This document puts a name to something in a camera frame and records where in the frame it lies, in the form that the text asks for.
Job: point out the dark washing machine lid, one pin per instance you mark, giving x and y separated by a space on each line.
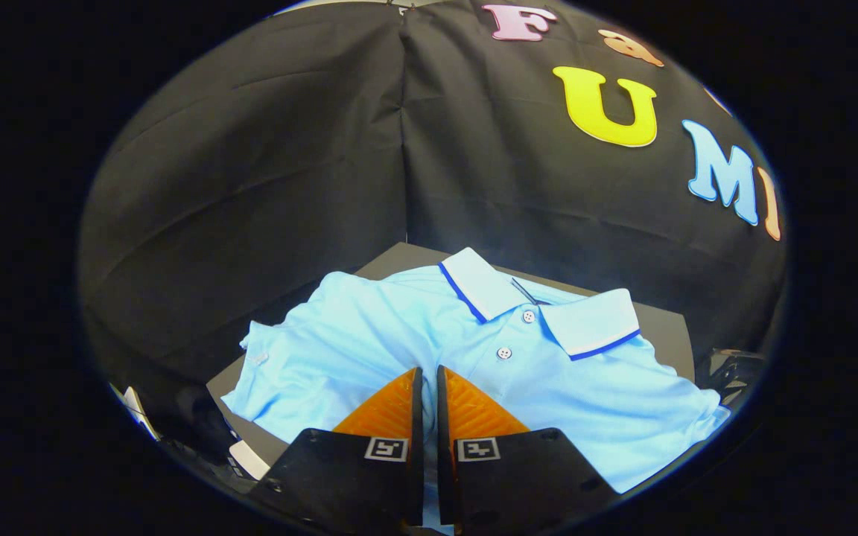
731 372

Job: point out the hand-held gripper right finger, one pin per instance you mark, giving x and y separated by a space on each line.
511 484

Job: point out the light blue polo shirt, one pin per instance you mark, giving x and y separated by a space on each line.
369 335

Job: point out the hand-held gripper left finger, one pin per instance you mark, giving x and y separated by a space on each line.
354 484

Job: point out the grey cabinet with dark top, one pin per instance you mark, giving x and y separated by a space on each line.
663 327

